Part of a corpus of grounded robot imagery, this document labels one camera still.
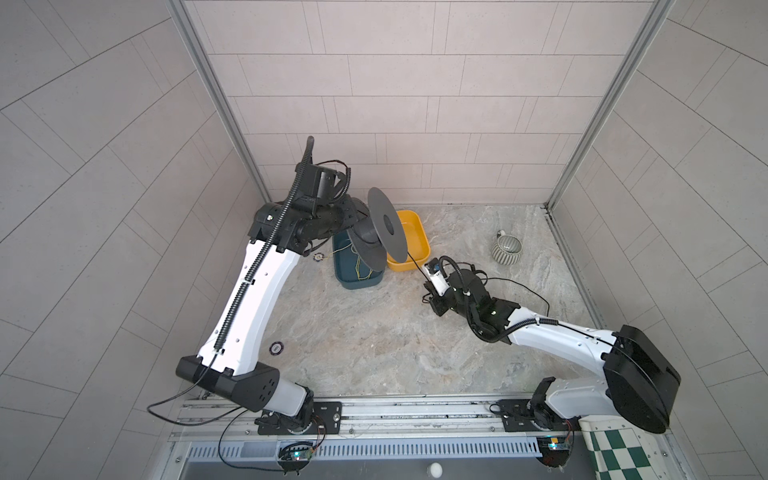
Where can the aluminium corner profile left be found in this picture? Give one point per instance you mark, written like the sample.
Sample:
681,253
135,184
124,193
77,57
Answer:
180,14

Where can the green white checkered cloth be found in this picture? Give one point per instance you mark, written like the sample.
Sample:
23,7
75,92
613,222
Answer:
618,450

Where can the yellow plastic bin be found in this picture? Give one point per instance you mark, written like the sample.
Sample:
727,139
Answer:
417,242

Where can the teal plastic bin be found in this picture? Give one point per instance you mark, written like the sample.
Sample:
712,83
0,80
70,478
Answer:
351,272

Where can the striped ceramic mug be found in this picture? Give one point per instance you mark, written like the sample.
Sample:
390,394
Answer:
507,249

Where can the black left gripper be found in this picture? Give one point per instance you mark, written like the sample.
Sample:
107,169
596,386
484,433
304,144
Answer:
346,214

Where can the grey perforated cable spool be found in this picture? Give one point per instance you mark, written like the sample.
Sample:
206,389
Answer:
379,233

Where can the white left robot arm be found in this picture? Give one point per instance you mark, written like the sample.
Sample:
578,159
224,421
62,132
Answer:
317,208

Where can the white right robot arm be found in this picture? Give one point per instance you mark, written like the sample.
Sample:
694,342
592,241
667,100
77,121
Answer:
630,378

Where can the small white ball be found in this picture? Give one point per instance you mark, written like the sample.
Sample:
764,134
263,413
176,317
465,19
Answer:
435,470

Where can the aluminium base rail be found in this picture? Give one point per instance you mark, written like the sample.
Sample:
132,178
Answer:
383,428

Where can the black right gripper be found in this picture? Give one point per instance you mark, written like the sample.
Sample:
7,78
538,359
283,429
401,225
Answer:
434,300

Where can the aluminium corner profile right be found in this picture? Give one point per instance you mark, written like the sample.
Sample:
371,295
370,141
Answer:
642,41

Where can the aluminium corner profile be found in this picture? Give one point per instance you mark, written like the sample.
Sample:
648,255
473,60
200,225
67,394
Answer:
642,41
180,14

